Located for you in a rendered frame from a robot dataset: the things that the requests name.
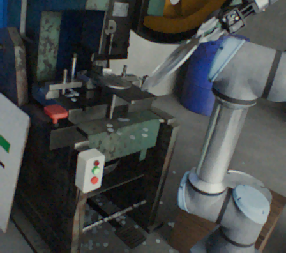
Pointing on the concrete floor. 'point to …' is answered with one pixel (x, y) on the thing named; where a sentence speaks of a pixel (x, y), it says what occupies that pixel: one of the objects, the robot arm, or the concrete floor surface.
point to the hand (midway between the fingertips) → (199, 37)
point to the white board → (10, 153)
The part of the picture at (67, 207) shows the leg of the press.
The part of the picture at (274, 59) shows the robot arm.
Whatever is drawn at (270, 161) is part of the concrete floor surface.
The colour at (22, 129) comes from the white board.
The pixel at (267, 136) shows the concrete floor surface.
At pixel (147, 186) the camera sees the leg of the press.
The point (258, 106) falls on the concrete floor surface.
